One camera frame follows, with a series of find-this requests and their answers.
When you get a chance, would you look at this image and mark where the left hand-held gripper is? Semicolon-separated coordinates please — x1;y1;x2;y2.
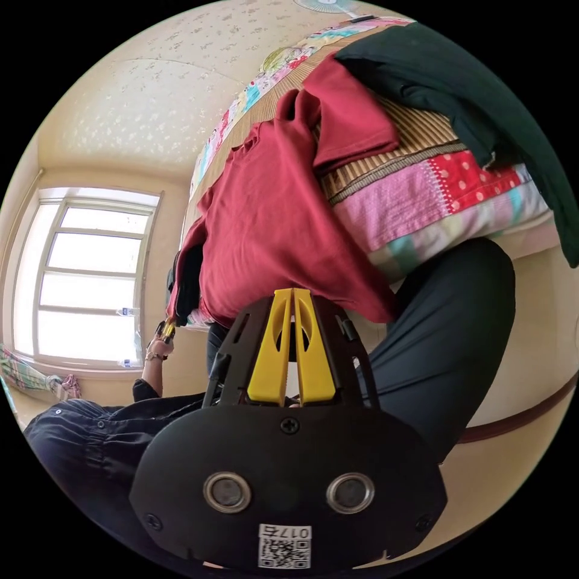
163;244;205;341

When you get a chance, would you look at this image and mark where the person's left hand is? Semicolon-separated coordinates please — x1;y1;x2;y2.
144;319;176;362

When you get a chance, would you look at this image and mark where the bed with mat and patchwork quilt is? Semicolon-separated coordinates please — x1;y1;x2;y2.
186;17;558;327

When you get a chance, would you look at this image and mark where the dark green garment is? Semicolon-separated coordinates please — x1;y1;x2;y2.
334;21;579;268

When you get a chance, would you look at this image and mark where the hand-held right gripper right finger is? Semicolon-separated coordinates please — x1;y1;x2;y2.
293;288;337;407

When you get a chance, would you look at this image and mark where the red long sleeve shirt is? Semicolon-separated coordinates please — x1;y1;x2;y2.
166;50;402;328

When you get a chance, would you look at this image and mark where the plaid cloth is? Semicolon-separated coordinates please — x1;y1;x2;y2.
0;343;83;402

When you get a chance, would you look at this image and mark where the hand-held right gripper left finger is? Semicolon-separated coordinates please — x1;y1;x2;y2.
247;288;294;404

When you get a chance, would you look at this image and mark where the person's body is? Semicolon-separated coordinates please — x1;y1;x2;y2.
22;236;517;566

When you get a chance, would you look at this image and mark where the fan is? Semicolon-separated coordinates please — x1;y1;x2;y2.
293;0;377;24

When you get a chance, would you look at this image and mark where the person's left forearm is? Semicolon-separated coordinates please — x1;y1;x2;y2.
133;358;166;402

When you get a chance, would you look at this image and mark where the window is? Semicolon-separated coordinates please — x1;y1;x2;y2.
0;186;165;368

